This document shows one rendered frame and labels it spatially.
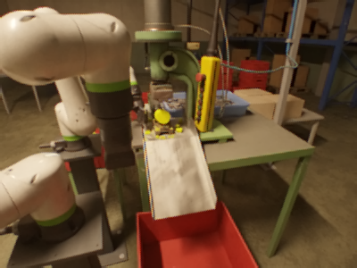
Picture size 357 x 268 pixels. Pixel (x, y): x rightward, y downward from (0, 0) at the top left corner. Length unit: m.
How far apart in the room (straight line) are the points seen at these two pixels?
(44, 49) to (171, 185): 0.70
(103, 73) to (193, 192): 0.63
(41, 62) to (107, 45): 0.11
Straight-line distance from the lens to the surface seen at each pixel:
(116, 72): 0.41
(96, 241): 0.70
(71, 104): 0.93
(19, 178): 0.61
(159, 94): 0.95
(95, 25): 0.39
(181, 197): 0.87
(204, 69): 1.00
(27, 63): 0.34
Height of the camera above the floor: 1.46
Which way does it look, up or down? 26 degrees down
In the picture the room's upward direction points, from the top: straight up
